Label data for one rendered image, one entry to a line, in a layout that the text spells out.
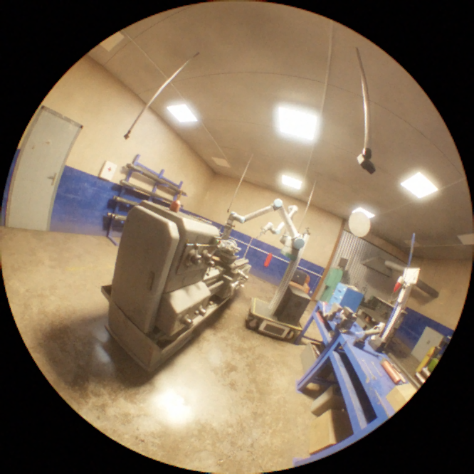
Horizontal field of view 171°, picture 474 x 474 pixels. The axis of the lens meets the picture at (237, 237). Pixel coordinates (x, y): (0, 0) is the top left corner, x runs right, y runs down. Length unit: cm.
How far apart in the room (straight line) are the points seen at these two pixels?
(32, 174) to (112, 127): 193
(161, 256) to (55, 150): 327
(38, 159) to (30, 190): 56
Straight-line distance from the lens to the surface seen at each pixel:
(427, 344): 661
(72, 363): 164
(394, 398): 123
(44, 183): 377
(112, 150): 408
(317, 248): 624
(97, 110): 399
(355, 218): 485
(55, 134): 375
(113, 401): 147
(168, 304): 106
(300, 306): 262
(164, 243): 87
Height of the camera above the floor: 139
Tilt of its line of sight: 2 degrees down
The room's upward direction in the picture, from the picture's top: 22 degrees clockwise
